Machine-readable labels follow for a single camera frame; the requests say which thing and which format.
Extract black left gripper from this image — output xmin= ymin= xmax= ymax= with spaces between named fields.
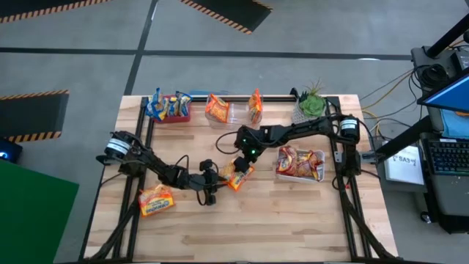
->
xmin=188 ymin=158 xmax=231 ymax=207

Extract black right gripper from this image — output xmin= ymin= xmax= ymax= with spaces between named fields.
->
xmin=234 ymin=125 xmax=266 ymax=173

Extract orange Maruchan ramen pack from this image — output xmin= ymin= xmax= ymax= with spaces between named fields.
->
xmin=248 ymin=87 xmax=264 ymax=125
xmin=218 ymin=158 xmax=256 ymax=192
xmin=204 ymin=93 xmax=231 ymax=124
xmin=138 ymin=182 xmax=176 ymax=218

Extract clear plastic bin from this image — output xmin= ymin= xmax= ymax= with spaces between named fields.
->
xmin=204 ymin=93 xmax=265 ymax=133

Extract white plastic bin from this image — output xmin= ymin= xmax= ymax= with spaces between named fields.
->
xmin=275 ymin=145 xmax=326 ymax=184

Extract red plastic bin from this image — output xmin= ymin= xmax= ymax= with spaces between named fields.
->
xmin=148 ymin=94 xmax=192 ymax=125

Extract succulent plant in patterned pot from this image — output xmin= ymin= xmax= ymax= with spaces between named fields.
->
xmin=291 ymin=79 xmax=328 ymax=127

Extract grey metal block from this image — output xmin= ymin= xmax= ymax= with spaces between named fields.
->
xmin=361 ymin=150 xmax=379 ymax=164

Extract hazard-striped black floor mat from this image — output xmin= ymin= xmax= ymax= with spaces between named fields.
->
xmin=0 ymin=0 xmax=113 ymax=24
xmin=178 ymin=0 xmax=274 ymax=36
xmin=0 ymin=89 xmax=70 ymax=144

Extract white paper sheet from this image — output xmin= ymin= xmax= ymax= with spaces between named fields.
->
xmin=383 ymin=145 xmax=426 ymax=186

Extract green floor panel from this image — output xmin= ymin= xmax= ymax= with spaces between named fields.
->
xmin=0 ymin=158 xmax=81 ymax=264

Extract black keyboard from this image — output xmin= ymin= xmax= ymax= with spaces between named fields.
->
xmin=426 ymin=137 xmax=469 ymax=177

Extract grey equipment cart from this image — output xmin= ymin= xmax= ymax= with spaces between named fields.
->
xmin=410 ymin=45 xmax=469 ymax=111

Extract dark workstation desk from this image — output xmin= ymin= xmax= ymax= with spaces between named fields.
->
xmin=377 ymin=130 xmax=469 ymax=235

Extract black computer with blue light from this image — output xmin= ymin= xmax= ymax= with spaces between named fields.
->
xmin=0 ymin=137 xmax=23 ymax=164

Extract blue cloth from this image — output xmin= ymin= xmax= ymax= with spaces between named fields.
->
xmin=438 ymin=108 xmax=469 ymax=139

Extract computer monitor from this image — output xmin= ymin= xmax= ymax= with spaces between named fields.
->
xmin=416 ymin=71 xmax=469 ymax=114

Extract black stand pole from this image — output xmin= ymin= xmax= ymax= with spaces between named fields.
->
xmin=424 ymin=13 xmax=469 ymax=59

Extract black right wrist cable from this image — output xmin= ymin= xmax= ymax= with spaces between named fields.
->
xmin=215 ymin=131 xmax=241 ymax=155

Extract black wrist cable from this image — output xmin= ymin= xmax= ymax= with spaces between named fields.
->
xmin=215 ymin=131 xmax=241 ymax=155
xmin=174 ymin=153 xmax=208 ymax=207

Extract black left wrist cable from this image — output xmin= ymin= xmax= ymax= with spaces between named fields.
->
xmin=174 ymin=153 xmax=208 ymax=207

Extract yellow cable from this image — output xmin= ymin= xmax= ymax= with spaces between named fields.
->
xmin=361 ymin=71 xmax=417 ymax=111

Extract coiled black cable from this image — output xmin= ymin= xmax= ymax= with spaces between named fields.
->
xmin=416 ymin=63 xmax=451 ymax=91

